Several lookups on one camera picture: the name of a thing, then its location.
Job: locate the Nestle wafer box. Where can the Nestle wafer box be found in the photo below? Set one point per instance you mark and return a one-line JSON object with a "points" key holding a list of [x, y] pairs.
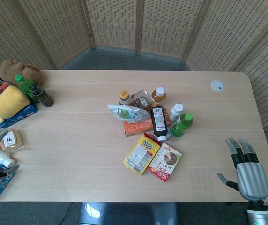
{"points": [[165, 164]]}

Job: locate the woven folding screen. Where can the woven folding screen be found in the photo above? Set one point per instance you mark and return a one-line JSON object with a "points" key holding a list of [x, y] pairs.
{"points": [[134, 23]]}

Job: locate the orange juice bottle white cap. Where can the orange juice bottle white cap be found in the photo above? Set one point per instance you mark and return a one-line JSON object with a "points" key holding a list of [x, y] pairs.
{"points": [[159, 95]]}

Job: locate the blue Oreo box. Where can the blue Oreo box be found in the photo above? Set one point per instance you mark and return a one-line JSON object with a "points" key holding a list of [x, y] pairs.
{"points": [[25, 111]]}

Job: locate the white drink bottle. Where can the white drink bottle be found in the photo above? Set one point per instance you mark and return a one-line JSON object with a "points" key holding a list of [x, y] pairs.
{"points": [[176, 112]]}

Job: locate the clear plastic cookie box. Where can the clear plastic cookie box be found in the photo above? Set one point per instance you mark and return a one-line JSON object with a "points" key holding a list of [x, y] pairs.
{"points": [[141, 98]]}

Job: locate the dark bottle white cap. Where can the dark bottle white cap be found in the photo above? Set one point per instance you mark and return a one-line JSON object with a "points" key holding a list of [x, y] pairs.
{"points": [[159, 123]]}

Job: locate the yellow plush toy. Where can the yellow plush toy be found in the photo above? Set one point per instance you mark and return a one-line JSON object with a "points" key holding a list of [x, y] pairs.
{"points": [[8, 102]]}

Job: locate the blue cookie box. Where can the blue cookie box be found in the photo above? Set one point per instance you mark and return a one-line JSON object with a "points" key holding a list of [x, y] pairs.
{"points": [[0, 187]]}

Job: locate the white plastic snack bag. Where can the white plastic snack bag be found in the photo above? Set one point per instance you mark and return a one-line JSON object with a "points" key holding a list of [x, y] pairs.
{"points": [[129, 113]]}

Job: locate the bread pack with white label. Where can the bread pack with white label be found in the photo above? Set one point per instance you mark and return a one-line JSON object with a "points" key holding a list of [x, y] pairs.
{"points": [[13, 140]]}

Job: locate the brown plush toy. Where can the brown plush toy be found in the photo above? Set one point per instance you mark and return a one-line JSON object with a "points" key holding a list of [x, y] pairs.
{"points": [[17, 69]]}

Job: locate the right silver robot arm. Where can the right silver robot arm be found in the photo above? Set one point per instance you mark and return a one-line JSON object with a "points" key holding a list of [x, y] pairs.
{"points": [[259, 213]]}

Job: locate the dark tea bottle black cap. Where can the dark tea bottle black cap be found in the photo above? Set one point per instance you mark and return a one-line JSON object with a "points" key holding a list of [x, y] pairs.
{"points": [[42, 96]]}

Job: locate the yellow Lipo snack bag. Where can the yellow Lipo snack bag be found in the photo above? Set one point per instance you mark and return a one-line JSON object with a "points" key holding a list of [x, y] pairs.
{"points": [[140, 154]]}

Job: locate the green tea bottle green cap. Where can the green tea bottle green cap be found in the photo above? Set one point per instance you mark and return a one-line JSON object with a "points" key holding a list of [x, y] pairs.
{"points": [[182, 125]]}

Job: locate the orange packet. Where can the orange packet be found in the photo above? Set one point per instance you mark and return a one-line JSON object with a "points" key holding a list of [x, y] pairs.
{"points": [[136, 129]]}

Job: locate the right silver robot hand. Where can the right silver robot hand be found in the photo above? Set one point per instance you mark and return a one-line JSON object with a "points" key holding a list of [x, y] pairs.
{"points": [[252, 180]]}

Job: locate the Costa coffee bottle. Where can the Costa coffee bottle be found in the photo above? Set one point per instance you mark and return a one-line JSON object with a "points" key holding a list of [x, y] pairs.
{"points": [[124, 97]]}

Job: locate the small white bottle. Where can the small white bottle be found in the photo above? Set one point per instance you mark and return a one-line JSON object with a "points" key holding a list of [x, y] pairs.
{"points": [[4, 159]]}

